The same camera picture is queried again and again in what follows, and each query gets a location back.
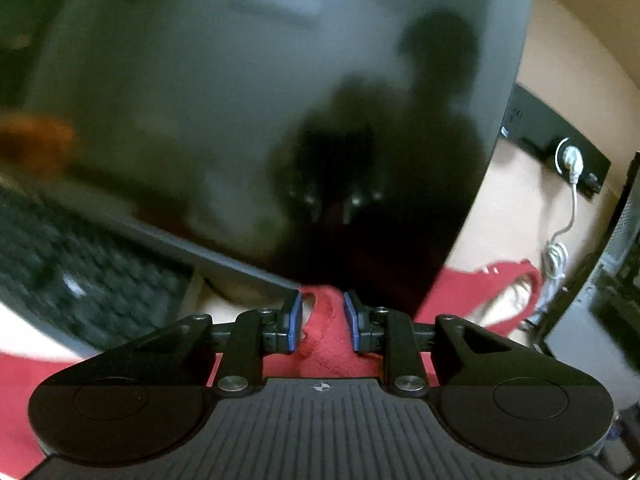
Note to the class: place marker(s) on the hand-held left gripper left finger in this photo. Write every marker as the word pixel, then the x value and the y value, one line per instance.
pixel 296 321

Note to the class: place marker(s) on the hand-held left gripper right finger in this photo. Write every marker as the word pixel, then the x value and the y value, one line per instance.
pixel 353 321

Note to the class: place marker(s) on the red fleece hoodie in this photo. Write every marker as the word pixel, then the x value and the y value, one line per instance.
pixel 330 355

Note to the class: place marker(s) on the black computer monitor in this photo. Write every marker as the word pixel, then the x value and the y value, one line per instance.
pixel 250 110

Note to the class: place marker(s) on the black keyboard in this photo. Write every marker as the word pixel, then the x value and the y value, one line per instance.
pixel 85 270

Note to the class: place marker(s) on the computer tower case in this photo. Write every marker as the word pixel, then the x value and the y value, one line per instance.
pixel 595 320

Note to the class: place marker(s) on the white power plug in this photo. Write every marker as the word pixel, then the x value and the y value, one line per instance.
pixel 570 160

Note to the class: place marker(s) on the orange cloth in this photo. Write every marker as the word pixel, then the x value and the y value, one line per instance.
pixel 30 137

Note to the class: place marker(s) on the black wall power rail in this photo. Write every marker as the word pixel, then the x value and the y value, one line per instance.
pixel 537 120

